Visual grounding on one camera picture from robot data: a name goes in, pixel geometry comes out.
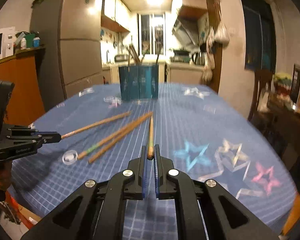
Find light green banded chopstick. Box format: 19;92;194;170
147;116;154;160

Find white blue lidded jar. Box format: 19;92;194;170
33;37;40;48

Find plain wooden chopstick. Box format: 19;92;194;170
61;111;131;140

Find orange wooden cabinet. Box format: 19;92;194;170
0;47;45;126

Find green container on cabinet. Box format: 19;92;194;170
25;33;36;48

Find dark brown wooden chopstick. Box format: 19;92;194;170
88;117;150;164

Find steel range hood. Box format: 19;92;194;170
172;16;199;47

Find silver multi-door refrigerator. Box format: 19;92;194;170
30;0;103;111

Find hanging plastic bag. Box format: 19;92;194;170
215;22;230;45

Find green banded wooden chopstick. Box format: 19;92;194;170
78;112;153;159

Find wooden chair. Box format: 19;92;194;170
248;69;273;121

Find white microwave oven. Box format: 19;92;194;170
0;27;15;60

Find person's left hand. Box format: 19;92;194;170
0;161;12;191

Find toaster oven on counter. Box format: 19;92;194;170
114;54;129;62

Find kitchen window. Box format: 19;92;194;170
138;14;166;55

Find teal perforated utensil holder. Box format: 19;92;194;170
119;64;159;101

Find dark wooden side table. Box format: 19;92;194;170
252;97;300;181

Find stainless electric kettle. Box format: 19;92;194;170
191;52;205;66

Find upper kitchen cabinets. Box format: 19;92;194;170
101;0;130;33

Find blue star grid tablecloth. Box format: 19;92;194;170
10;83;296;239

